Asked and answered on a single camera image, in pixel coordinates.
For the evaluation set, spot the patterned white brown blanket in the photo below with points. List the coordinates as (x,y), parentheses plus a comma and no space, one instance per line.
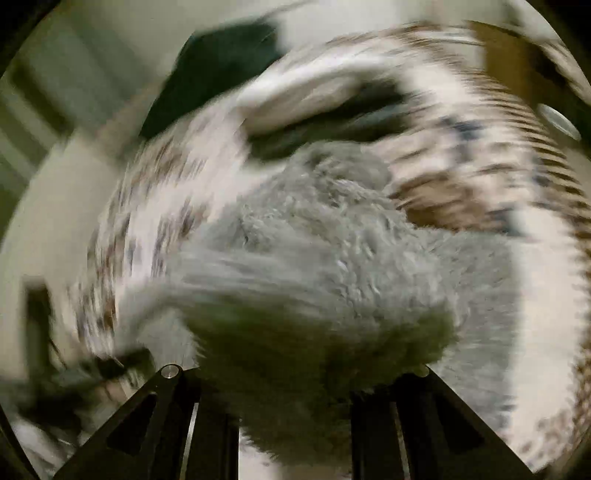
(461,152)

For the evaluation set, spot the dark green cloth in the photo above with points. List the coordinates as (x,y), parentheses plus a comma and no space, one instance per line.
(217,69)

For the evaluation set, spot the brown cardboard box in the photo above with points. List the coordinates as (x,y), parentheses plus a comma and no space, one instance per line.
(512,60)

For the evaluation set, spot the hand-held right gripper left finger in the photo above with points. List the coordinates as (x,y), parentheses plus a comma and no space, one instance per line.
(210,415)

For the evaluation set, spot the white and black garment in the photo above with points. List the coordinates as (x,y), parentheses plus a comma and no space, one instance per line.
(318,99)

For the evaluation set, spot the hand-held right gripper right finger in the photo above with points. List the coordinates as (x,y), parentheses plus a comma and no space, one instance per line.
(374,415)

